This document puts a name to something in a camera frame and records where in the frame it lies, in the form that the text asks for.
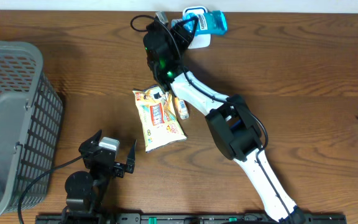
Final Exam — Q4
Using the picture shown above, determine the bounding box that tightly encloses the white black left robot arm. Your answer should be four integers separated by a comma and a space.
65, 130, 137, 213

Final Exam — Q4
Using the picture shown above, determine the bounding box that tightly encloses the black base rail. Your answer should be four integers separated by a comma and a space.
35, 212, 347, 224

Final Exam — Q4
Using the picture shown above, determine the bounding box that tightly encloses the small orange white carton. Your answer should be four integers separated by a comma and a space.
175, 97, 190, 119

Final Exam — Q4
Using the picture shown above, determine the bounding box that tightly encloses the teal mouthwash bottle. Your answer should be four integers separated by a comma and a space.
172, 11, 228, 36

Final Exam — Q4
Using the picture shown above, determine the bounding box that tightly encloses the white barcode scanner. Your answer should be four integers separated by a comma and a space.
183, 6, 211, 49

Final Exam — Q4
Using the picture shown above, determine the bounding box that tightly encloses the grey plastic shopping basket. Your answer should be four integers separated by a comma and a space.
0, 41, 63, 216

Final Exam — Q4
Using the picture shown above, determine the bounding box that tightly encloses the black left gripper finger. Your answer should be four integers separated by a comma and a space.
78, 129, 102, 152
126, 141, 136, 173

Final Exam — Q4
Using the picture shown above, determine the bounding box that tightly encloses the yellow snack bag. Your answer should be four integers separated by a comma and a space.
132, 85, 187, 152

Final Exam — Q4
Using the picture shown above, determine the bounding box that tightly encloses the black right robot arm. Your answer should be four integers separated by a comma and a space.
143, 14, 305, 223

